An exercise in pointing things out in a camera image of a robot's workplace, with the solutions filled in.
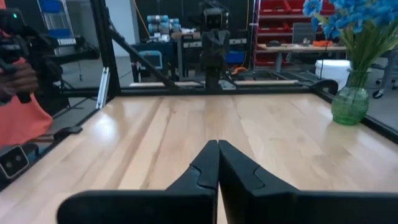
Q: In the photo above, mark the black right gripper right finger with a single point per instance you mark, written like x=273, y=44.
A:
x=295, y=208

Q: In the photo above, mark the black frame corner clamp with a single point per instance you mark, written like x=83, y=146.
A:
x=325, y=85

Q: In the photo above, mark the silver metal bracket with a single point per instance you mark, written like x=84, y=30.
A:
x=102, y=88

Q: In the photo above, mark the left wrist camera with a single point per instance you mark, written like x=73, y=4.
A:
x=214, y=18

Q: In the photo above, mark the green glass vase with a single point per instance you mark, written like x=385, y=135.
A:
x=350, y=104

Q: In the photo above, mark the red storage bin shelf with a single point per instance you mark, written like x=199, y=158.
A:
x=276, y=18

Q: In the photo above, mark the small grey camera box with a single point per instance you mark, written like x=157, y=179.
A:
x=13, y=161

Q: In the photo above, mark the wooden work table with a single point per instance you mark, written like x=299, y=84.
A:
x=298, y=47

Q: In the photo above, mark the black frame foot bracket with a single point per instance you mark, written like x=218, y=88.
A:
x=66, y=131

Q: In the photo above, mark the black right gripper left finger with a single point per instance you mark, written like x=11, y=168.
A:
x=140, y=207

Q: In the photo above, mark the person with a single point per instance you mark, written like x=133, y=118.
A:
x=18, y=121

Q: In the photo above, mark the rolling office chair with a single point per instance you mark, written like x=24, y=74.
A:
x=387, y=71

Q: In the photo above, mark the person's hand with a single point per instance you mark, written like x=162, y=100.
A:
x=17, y=81

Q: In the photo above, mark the white plastic bucket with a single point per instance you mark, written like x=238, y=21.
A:
x=332, y=71

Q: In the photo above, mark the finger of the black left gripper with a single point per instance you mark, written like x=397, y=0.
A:
x=223, y=46
x=209, y=46

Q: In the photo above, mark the stack of grey blue rolls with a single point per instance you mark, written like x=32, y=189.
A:
x=163, y=25

